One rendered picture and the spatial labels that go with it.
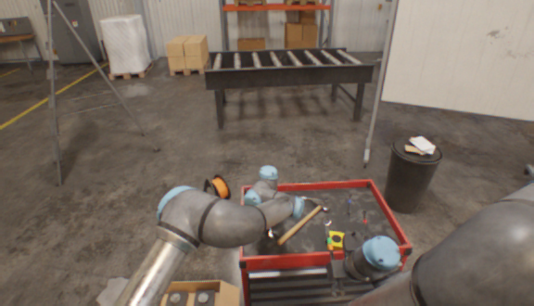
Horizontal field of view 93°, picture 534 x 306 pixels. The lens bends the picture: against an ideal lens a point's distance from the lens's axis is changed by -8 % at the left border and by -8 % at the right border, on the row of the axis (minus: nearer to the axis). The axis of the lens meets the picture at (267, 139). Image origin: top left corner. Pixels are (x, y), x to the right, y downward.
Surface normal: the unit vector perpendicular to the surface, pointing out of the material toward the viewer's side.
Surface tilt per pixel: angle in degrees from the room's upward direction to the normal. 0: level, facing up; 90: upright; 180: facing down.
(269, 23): 90
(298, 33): 90
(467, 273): 58
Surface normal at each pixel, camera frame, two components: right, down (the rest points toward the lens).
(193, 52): 0.05, 0.50
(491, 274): -0.70, -0.23
